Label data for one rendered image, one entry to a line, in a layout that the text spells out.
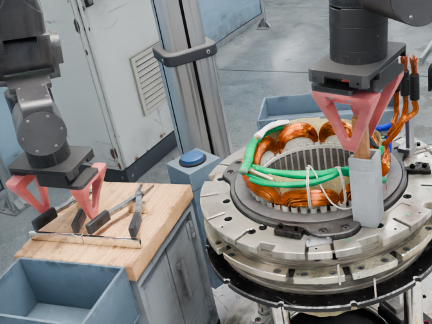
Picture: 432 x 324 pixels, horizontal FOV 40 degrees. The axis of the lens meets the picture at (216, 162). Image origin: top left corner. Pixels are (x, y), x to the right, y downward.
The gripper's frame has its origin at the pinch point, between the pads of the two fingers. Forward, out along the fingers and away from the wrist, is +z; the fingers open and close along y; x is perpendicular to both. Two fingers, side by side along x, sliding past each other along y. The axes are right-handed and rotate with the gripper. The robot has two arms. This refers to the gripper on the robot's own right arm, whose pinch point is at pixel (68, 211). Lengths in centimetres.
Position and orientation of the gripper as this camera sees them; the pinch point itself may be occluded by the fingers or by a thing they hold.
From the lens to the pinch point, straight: 89.0
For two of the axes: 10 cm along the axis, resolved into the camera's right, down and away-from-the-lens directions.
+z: 1.5, 8.4, 5.2
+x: 3.3, -5.3, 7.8
